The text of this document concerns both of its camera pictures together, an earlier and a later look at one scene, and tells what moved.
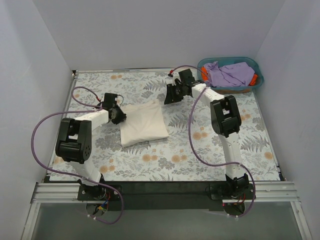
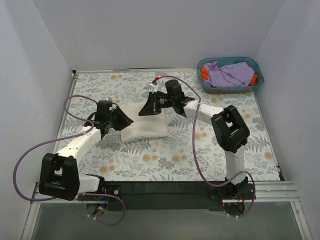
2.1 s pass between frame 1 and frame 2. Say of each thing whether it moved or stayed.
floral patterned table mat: stayed
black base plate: stayed
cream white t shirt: stayed
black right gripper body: moved
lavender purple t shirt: stayed
